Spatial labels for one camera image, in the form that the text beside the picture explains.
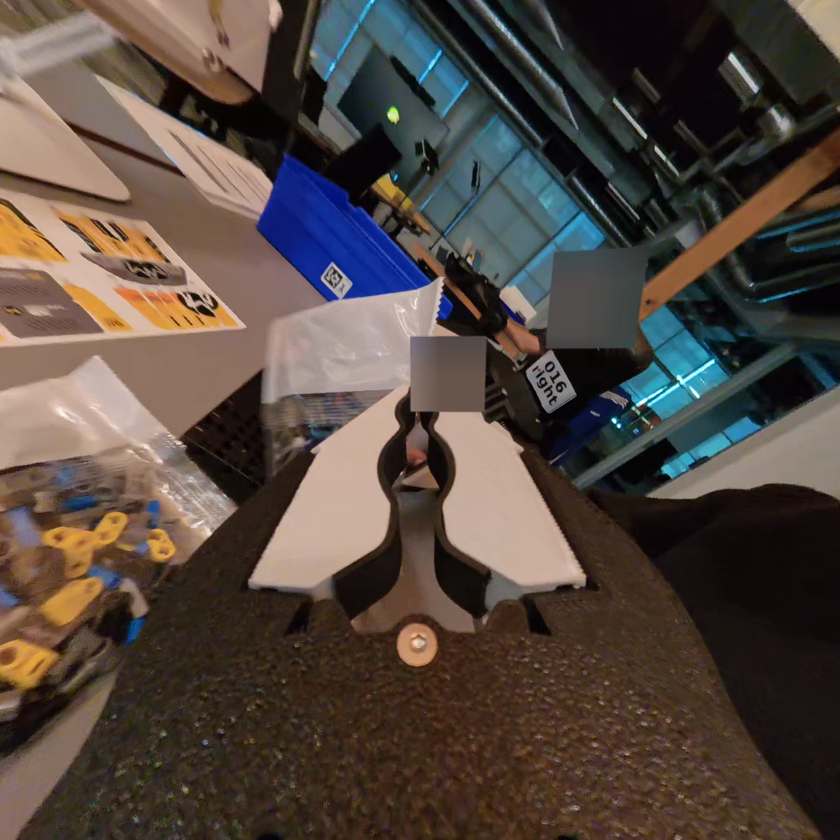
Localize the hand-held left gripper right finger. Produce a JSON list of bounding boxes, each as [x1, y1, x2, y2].
[[427, 412, 588, 621]]

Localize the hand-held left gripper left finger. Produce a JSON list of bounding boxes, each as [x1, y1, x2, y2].
[[248, 385, 413, 619]]

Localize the clear bag of dark parts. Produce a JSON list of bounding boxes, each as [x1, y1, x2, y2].
[[261, 276, 454, 490]]

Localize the person's right hand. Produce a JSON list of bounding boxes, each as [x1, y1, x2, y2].
[[505, 325, 547, 361]]

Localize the blue striped jacket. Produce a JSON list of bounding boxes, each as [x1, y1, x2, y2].
[[551, 390, 641, 460]]

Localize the black backpack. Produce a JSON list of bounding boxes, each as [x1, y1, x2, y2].
[[436, 256, 509, 336]]

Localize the black perforated block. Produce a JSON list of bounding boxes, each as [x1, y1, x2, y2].
[[180, 371, 265, 503]]

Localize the clear bag blue yellow parts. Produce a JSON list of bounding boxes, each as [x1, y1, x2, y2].
[[0, 356, 238, 756]]

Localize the blue plastic bin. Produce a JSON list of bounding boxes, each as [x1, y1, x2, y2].
[[256, 154, 454, 319]]

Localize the black monitor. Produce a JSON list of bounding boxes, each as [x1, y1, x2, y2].
[[341, 123, 403, 201]]

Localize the yellow grey sticker sheet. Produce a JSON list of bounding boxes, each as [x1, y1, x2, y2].
[[0, 197, 247, 347]]

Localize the white printed sheet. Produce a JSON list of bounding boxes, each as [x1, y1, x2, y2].
[[121, 84, 275, 221]]

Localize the wooden post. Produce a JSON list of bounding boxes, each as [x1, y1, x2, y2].
[[640, 128, 840, 322]]

